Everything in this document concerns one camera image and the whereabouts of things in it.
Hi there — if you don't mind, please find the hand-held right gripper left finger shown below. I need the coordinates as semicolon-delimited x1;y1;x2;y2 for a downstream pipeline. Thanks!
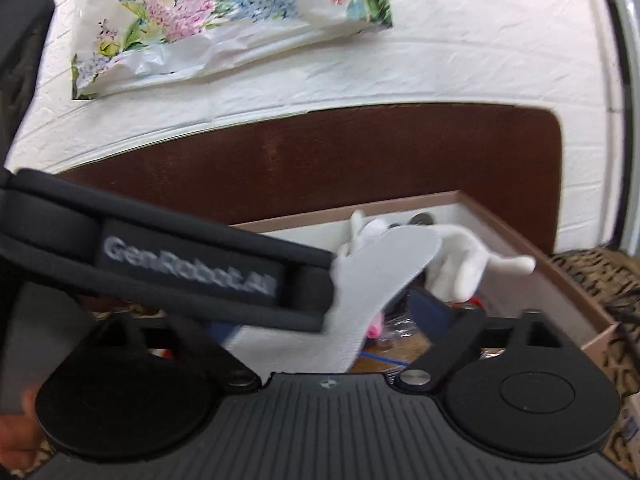
84;315;262;393

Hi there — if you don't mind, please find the grey insole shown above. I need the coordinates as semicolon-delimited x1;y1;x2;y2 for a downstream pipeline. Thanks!
222;224;442;375

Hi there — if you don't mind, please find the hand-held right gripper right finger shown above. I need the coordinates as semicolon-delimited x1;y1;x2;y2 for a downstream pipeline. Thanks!
389;307;577;395

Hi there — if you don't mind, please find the white plush toy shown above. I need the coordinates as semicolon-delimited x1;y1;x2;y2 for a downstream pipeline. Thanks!
340;209;537;302

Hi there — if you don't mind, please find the dark cloth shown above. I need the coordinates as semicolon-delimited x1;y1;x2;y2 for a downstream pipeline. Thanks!
0;0;56;167

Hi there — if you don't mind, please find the brown wooden board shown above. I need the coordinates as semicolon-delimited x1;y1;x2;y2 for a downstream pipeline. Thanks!
55;104;564;257

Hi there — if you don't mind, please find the floral plastic bag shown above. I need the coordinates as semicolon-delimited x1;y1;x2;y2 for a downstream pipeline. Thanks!
71;0;394;101

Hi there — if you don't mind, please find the grey door frame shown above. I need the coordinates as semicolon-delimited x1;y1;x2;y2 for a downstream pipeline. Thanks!
597;0;640;252

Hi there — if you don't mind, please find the person's left hand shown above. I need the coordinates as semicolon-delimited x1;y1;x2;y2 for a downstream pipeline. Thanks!
0;391;49;469

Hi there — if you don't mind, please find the dark blue box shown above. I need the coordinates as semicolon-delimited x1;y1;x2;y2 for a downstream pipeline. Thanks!
407;287;458;336

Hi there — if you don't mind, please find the brown cardboard box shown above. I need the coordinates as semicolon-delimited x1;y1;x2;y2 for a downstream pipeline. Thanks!
232;190;621;376

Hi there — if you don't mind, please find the patterned brown blanket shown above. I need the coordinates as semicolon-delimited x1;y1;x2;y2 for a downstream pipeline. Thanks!
547;249;640;480

